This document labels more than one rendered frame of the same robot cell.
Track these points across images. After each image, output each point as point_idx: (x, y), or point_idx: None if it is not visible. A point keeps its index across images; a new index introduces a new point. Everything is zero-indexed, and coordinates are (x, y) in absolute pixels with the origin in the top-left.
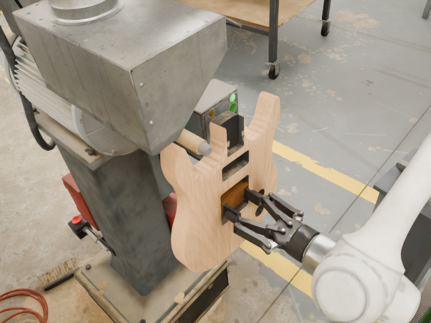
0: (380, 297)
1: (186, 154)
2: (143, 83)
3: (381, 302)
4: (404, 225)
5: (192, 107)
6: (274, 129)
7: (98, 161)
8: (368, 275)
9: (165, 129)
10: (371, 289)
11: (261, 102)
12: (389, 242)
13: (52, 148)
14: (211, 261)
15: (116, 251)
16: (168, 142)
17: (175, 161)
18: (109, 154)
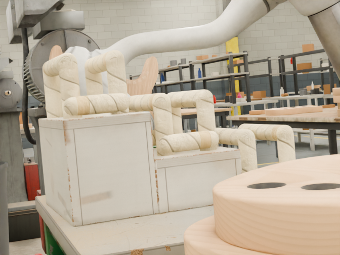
0: (81, 55)
1: (61, 51)
2: None
3: (81, 58)
4: (123, 42)
5: (54, 1)
6: (152, 84)
7: (41, 110)
8: (81, 47)
9: (35, 3)
10: (77, 49)
11: (145, 62)
12: (111, 48)
13: (34, 141)
14: None
15: None
16: (35, 12)
17: (51, 51)
18: (44, 93)
